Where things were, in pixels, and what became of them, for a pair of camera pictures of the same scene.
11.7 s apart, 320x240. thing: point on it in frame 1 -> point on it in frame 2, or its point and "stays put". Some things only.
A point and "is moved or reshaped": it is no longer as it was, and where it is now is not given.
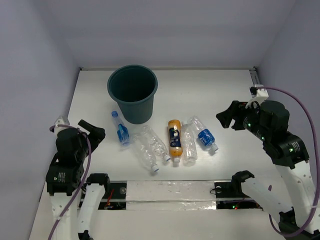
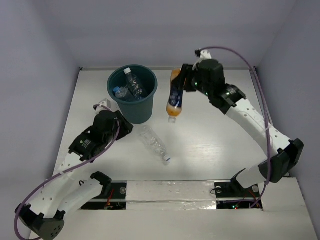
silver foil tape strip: [170, 195] stays put
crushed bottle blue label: [123, 133] is moved or reshaped
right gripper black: [237, 109] -> [182, 78]
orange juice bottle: [175, 128] -> [174, 106]
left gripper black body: [92, 133] -> [125, 124]
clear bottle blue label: [206, 136] -> [134, 86]
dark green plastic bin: [133, 87] stays put
